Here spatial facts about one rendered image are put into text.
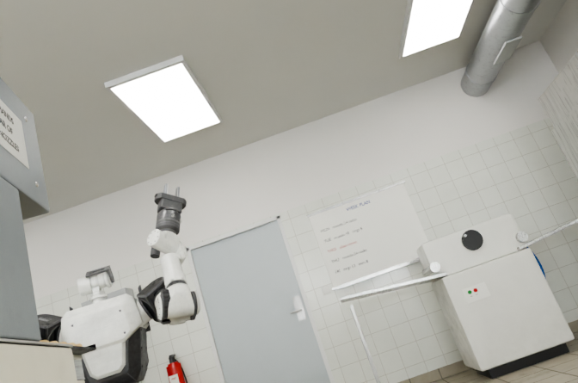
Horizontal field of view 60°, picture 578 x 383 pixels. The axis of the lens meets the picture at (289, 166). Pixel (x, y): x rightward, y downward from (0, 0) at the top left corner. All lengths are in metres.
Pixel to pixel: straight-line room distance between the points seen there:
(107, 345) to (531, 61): 5.56
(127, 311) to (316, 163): 4.03
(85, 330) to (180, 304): 0.39
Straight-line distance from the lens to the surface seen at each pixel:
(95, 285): 2.03
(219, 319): 5.60
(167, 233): 1.87
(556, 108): 4.90
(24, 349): 0.59
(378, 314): 5.41
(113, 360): 1.93
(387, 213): 5.52
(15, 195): 0.66
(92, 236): 6.20
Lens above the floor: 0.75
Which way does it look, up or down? 19 degrees up
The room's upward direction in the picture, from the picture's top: 19 degrees counter-clockwise
